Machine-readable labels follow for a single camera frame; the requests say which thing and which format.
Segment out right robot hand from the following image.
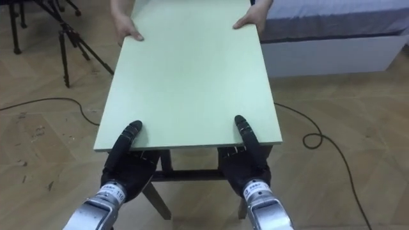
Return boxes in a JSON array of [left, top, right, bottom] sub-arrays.
[[217, 114, 272, 197]]

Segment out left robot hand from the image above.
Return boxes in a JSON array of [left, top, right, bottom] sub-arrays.
[[100, 119, 162, 203]]

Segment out pale green table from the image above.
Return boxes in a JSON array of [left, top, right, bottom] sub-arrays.
[[93, 0, 283, 220]]

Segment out black tripod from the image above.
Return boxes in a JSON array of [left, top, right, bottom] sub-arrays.
[[31, 0, 115, 89]]

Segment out grey bed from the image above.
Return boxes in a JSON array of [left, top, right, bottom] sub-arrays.
[[251, 0, 409, 79]]

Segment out black stand legs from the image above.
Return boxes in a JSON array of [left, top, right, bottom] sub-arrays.
[[8, 0, 82, 55]]

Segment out black floor cable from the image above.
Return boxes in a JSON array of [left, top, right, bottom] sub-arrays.
[[0, 97, 101, 127], [274, 102, 373, 230]]

